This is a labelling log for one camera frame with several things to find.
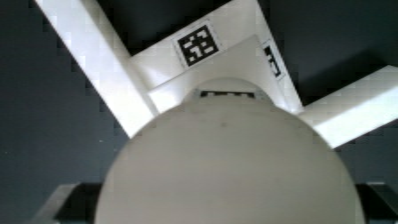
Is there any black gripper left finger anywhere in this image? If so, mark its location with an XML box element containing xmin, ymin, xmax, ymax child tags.
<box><xmin>29</xmin><ymin>183</ymin><xmax>102</xmax><ymax>224</ymax></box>

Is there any white lamp bulb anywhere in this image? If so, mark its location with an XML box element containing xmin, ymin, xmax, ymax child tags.
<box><xmin>94</xmin><ymin>78</ymin><xmax>366</xmax><ymax>224</ymax></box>

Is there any white lamp base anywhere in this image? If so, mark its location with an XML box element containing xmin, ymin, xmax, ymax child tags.
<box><xmin>130</xmin><ymin>0</ymin><xmax>302</xmax><ymax>114</ymax></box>

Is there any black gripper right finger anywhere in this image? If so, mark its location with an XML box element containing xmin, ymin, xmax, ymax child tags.
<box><xmin>356</xmin><ymin>183</ymin><xmax>398</xmax><ymax>224</ymax></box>

